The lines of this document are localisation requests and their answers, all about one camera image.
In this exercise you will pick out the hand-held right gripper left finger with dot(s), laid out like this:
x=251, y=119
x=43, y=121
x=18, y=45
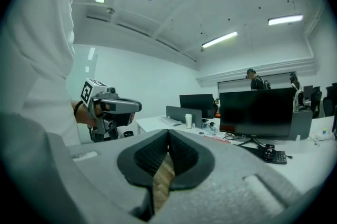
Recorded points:
x=105, y=165

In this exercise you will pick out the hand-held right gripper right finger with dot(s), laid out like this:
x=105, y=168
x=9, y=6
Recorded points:
x=231, y=186

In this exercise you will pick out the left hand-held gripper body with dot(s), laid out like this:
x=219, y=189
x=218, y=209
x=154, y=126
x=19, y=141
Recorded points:
x=90, y=93

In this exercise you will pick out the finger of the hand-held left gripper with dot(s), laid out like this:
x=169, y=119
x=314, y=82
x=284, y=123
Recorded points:
x=129, y=106

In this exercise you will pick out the person's left forearm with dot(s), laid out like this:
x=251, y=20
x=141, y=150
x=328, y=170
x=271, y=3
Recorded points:
x=84, y=115

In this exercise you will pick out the grey closed laptop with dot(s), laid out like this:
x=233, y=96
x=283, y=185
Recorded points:
x=169, y=120

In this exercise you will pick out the pink wet wipes pack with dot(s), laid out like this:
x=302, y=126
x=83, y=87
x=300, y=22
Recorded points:
x=217, y=138

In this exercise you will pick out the black smartphone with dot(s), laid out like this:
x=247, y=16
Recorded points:
x=269, y=152

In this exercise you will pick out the dark left monitor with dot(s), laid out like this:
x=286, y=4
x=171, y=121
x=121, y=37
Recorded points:
x=181, y=115

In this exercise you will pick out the black keyboard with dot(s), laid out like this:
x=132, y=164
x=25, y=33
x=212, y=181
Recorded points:
x=279, y=157

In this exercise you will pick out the white lidded paper cup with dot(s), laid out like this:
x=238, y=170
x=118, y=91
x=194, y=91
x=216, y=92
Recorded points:
x=188, y=121

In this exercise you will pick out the person's white t-shirt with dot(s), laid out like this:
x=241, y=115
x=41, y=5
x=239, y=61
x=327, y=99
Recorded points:
x=39, y=59

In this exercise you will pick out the large black monitor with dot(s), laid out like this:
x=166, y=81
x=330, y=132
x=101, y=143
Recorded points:
x=255, y=112

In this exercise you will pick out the ceiling smoke detector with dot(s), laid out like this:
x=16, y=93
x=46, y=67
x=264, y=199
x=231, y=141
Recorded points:
x=110, y=10

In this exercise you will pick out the short grey desk divider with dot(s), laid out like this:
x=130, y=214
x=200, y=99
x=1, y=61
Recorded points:
x=302, y=125

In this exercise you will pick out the white power strip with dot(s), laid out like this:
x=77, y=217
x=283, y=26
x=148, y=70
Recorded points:
x=319, y=136

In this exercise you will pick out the ceiling tube light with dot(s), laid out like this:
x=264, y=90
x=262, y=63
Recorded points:
x=285, y=20
x=219, y=39

